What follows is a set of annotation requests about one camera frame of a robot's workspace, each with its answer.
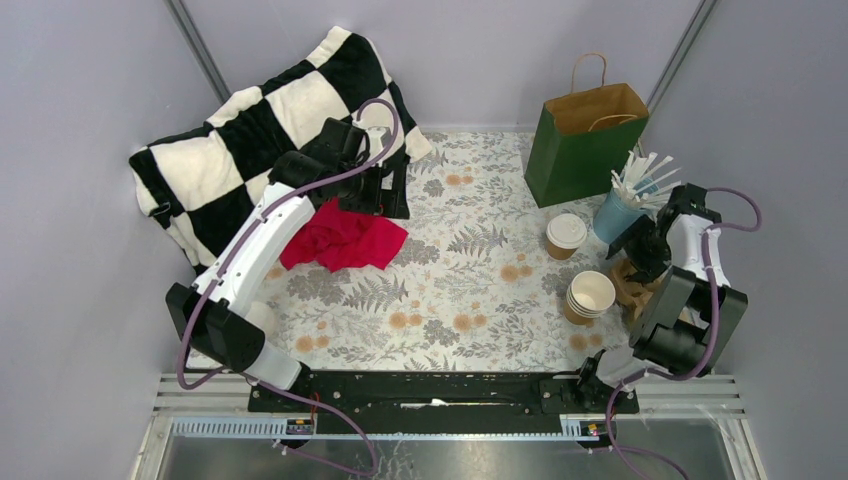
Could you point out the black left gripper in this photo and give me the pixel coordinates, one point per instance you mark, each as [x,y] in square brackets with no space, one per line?
[382,201]

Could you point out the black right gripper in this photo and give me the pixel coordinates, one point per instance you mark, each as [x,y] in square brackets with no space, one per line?
[647,269]

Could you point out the brown pulp cup carrier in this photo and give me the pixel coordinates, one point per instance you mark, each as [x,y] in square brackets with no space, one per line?
[631,295]

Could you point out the brown paper coffee cup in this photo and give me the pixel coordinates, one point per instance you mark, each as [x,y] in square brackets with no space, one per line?
[565,234]

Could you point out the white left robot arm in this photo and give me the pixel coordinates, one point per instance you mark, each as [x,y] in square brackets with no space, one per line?
[216,315]

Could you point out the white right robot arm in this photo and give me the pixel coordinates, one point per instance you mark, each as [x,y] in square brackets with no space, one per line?
[689,319]

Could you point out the blue cup of straws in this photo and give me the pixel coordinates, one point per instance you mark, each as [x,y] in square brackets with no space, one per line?
[639,188]

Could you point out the red cloth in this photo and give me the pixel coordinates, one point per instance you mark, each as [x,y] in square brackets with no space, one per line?
[337,240]

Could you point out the stack of brown paper cups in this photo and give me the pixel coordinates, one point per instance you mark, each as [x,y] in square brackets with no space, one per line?
[589,295]

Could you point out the green paper bag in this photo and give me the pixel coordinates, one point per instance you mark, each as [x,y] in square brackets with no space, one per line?
[582,138]

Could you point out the floral patterned table mat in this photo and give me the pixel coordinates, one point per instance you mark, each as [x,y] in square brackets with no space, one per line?
[473,288]

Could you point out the black white checkered pillow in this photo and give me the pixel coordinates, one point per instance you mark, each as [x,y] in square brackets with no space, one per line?
[201,185]

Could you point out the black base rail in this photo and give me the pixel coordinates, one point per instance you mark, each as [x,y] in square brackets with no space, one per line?
[452,403]

